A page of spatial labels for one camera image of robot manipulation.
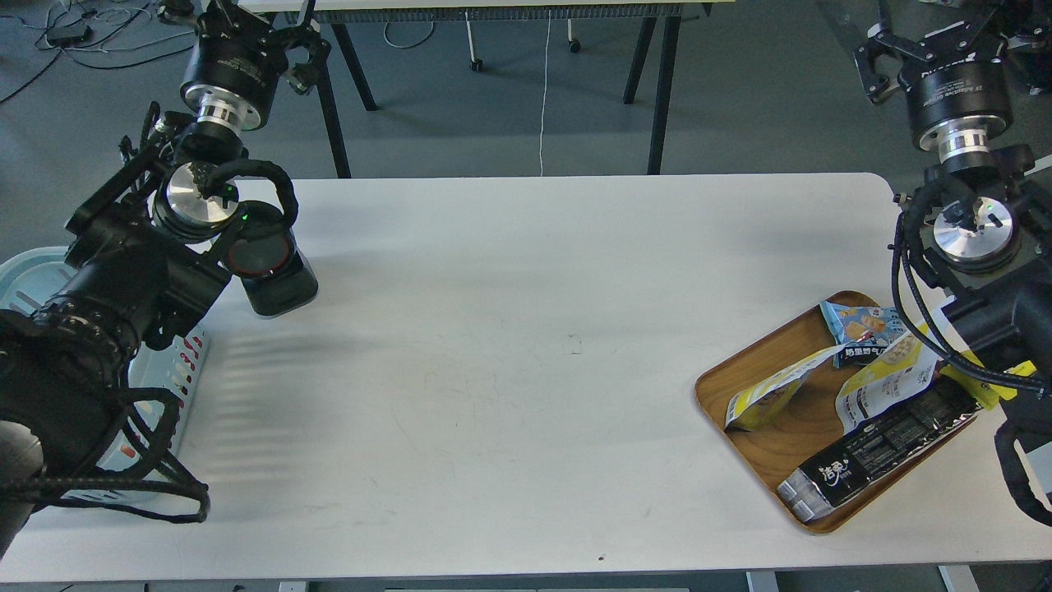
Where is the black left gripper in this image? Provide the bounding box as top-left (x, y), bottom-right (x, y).
top-left (180, 1), bottom-right (330, 131)

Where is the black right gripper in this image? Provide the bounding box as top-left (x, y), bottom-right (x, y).
top-left (853, 0), bottom-right (1052, 152)

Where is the yellow white snack pouch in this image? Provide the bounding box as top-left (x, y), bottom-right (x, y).
top-left (723, 344), bottom-right (847, 432)

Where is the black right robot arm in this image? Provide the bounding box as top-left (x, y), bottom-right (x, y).
top-left (851, 1), bottom-right (1051, 525)

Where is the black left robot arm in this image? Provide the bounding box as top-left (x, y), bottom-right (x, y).
top-left (1, 1), bottom-right (330, 548)

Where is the blue snack packet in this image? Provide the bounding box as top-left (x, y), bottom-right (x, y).
top-left (820, 301), bottom-right (906, 368)

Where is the light blue plastic basket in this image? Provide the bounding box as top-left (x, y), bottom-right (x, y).
top-left (1, 247), bottom-right (210, 505)

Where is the yellow white snack bag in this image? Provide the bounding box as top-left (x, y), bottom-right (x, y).
top-left (834, 330), bottom-right (943, 434)

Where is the yellow cartoon snack packet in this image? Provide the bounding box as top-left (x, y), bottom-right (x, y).
top-left (940, 360), bottom-right (1036, 409)

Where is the black long snack package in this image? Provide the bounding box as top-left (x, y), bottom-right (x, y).
top-left (775, 377), bottom-right (983, 522)

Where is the black legged background table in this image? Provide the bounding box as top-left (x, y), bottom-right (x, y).
top-left (238, 0), bottom-right (713, 179)

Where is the black barcode scanner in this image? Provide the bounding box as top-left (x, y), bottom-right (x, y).
top-left (223, 200), bottom-right (319, 317)

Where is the wooden tray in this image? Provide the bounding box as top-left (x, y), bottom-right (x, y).
top-left (694, 306), bottom-right (974, 534)

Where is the black power adapter with cables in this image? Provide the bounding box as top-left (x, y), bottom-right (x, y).
top-left (2, 1), bottom-right (191, 104)

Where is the white hanging cable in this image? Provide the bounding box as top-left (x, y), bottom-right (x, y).
top-left (538, 18), bottom-right (552, 177)

